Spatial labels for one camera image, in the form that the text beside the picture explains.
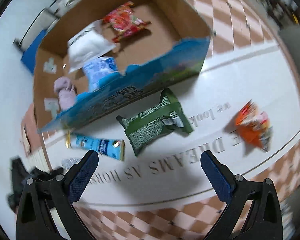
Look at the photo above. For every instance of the checkered table mat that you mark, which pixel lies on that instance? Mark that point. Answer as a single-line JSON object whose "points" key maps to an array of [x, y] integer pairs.
{"points": [[163, 193]]}

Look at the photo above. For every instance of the lilac sock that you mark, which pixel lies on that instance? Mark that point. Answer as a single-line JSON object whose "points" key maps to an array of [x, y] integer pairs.
{"points": [[66, 92]]}

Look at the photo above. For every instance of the blue folded mat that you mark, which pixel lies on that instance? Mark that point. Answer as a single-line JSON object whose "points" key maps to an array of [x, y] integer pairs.
{"points": [[29, 55]]}

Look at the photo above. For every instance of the white bagged cloth packet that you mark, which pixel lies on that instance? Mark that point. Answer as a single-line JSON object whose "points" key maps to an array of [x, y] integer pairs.
{"points": [[87, 44]]}

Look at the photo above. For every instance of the blue tube packet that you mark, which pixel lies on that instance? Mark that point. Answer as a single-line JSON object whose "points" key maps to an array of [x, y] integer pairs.
{"points": [[113, 148]]}

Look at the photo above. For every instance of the green snack packet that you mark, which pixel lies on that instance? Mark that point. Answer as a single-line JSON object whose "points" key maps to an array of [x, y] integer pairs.
{"points": [[157, 121]]}

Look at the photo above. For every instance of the orange snack packet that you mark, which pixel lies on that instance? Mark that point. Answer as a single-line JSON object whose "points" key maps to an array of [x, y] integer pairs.
{"points": [[253, 126]]}

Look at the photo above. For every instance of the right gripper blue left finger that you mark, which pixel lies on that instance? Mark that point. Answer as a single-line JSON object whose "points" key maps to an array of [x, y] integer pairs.
{"points": [[59, 191]]}

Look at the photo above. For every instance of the open cardboard box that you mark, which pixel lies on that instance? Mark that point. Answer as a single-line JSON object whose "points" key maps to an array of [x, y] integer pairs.
{"points": [[171, 49]]}

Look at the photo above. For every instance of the red snack packet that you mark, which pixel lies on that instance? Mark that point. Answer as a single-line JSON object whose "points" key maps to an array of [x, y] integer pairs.
{"points": [[124, 22]]}

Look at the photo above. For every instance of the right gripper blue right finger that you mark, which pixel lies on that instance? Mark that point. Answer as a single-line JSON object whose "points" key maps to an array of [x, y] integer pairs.
{"points": [[264, 219]]}

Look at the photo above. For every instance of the light blue tissue pack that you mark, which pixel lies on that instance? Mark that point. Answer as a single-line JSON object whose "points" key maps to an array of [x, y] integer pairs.
{"points": [[97, 68]]}

